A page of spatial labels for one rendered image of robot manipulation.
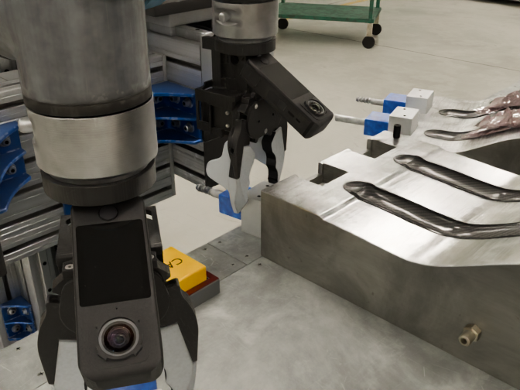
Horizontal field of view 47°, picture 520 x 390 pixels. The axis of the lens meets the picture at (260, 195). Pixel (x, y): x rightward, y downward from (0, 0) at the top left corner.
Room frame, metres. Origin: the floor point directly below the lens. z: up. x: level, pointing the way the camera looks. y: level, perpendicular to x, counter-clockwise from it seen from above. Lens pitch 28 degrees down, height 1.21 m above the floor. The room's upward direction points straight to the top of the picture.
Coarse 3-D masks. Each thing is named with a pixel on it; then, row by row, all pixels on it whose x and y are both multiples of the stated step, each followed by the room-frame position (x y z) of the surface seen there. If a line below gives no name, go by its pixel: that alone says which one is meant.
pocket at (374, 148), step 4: (368, 140) 0.77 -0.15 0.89; (372, 140) 0.77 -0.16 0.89; (368, 144) 0.77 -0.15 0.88; (372, 144) 0.77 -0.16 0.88; (376, 144) 0.77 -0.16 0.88; (380, 144) 0.76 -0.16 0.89; (384, 144) 0.76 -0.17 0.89; (368, 148) 0.77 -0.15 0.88; (372, 148) 0.77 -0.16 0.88; (376, 148) 0.77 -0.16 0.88; (380, 148) 0.76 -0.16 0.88; (384, 148) 0.76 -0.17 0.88; (388, 148) 0.75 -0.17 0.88; (392, 148) 0.75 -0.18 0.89; (360, 152) 0.76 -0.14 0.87; (364, 152) 0.76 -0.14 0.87; (368, 152) 0.77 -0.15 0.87; (372, 152) 0.77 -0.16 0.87; (376, 152) 0.77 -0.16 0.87; (380, 152) 0.76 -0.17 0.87; (384, 152) 0.76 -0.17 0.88; (368, 156) 0.77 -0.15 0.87; (372, 156) 0.77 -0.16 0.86; (376, 156) 0.77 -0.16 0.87
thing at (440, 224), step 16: (400, 160) 0.71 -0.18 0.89; (416, 160) 0.71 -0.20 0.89; (432, 176) 0.66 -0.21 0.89; (448, 176) 0.67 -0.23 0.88; (464, 176) 0.67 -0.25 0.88; (352, 192) 0.61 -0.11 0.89; (368, 192) 0.63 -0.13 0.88; (384, 192) 0.62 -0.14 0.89; (480, 192) 0.64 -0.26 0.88; (496, 192) 0.63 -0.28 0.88; (512, 192) 0.63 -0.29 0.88; (384, 208) 0.58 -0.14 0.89; (400, 208) 0.59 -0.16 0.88; (416, 208) 0.59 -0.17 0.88; (416, 224) 0.55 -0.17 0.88; (432, 224) 0.56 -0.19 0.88; (448, 224) 0.56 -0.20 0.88; (464, 224) 0.55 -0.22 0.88; (480, 224) 0.54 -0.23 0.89; (496, 224) 0.53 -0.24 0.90; (512, 224) 0.52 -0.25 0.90
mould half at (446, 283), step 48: (432, 144) 0.76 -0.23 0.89; (288, 192) 0.61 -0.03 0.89; (336, 192) 0.61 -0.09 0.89; (432, 192) 0.62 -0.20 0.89; (288, 240) 0.59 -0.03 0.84; (336, 240) 0.54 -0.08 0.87; (384, 240) 0.52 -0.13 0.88; (432, 240) 0.52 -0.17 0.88; (480, 240) 0.50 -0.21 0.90; (336, 288) 0.54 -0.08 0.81; (384, 288) 0.50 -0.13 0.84; (432, 288) 0.47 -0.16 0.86; (480, 288) 0.44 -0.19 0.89; (432, 336) 0.46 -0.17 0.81
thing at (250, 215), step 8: (200, 184) 0.75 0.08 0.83; (264, 184) 0.71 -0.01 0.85; (272, 184) 0.71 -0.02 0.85; (208, 192) 0.74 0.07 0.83; (216, 192) 0.73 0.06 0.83; (224, 192) 0.71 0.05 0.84; (248, 192) 0.68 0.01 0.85; (256, 192) 0.68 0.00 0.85; (224, 200) 0.70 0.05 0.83; (248, 200) 0.67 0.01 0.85; (256, 200) 0.66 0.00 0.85; (224, 208) 0.70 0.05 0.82; (248, 208) 0.67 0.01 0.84; (256, 208) 0.66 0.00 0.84; (232, 216) 0.69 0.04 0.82; (240, 216) 0.68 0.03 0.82; (248, 216) 0.67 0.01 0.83; (256, 216) 0.66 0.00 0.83; (248, 224) 0.67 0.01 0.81; (256, 224) 0.66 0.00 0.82; (248, 232) 0.67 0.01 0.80; (256, 232) 0.66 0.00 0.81
